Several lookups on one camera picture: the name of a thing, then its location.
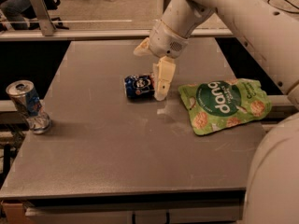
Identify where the left metal bracket post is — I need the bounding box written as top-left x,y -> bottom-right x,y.
30,0 -> 55,36

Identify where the green dang chips bag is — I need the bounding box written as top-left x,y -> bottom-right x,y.
178,78 -> 272,135

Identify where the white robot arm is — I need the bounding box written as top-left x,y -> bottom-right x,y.
135,0 -> 299,224

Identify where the seated person in jeans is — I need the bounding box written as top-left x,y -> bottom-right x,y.
0,0 -> 31,30

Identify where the silver blue energy drink can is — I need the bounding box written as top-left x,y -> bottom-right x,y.
6,80 -> 51,134

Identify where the cardboard box corner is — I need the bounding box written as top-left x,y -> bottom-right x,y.
2,202 -> 33,224

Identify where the blue pepsi can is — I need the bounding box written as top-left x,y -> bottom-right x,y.
124,74 -> 154,99

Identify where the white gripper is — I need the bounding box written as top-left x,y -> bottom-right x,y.
134,20 -> 189,101

